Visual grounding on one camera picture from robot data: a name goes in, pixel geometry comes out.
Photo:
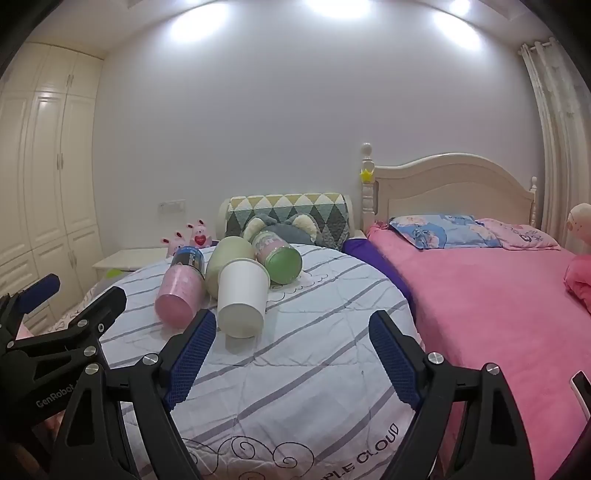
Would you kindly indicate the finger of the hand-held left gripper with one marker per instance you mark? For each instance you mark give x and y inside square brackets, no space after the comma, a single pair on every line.
[40,289]
[107,305]

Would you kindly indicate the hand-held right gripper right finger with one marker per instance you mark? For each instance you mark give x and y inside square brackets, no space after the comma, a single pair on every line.
[395,362]

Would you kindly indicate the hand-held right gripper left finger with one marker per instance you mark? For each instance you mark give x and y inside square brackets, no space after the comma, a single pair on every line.
[188,362]

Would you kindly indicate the white cup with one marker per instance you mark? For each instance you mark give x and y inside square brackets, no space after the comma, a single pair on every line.
[242,297]

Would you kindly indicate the pink cup with dark label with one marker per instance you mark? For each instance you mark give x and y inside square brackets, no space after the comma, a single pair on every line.
[181,295]

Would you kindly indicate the pale green cup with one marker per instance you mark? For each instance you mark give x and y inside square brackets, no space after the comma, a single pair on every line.
[226,261]

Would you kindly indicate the white nightstand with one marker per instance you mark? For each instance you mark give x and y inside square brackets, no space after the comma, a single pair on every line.
[125,261]

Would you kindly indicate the pink bunny plush toy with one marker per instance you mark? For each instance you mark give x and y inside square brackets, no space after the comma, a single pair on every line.
[175,243]
[200,235]

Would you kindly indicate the purple bed sheet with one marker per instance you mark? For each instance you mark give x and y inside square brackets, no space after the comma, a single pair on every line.
[371,265]

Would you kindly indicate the cream wardrobe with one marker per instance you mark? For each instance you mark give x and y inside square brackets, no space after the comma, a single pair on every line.
[46,184]

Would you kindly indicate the pink blanket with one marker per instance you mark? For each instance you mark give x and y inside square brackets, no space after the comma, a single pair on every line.
[498,323]

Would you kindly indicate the blue printed pillow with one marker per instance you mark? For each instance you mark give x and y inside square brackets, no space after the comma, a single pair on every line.
[443,230]

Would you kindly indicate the grey plush toy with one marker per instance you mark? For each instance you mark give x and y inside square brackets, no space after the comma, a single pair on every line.
[282,229]

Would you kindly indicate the pink printed pillow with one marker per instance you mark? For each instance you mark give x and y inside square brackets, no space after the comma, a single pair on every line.
[521,235]

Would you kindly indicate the diamond patterned headboard cushion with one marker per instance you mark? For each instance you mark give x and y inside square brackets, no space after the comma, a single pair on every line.
[288,212]

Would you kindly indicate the cream wooden bed headboard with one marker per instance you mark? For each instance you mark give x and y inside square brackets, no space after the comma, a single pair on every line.
[455,187]

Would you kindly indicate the white phone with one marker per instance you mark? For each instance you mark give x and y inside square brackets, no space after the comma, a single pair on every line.
[581,386]

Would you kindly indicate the yellow star sticker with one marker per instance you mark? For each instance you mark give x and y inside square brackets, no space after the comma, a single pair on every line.
[366,174]

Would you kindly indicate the pink doll plush toy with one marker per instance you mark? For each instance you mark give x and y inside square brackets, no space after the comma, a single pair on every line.
[579,258]

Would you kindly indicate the white curtain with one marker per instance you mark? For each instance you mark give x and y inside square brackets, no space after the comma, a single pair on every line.
[556,138]

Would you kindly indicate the white wall socket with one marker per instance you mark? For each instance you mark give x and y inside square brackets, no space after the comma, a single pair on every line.
[171,205]

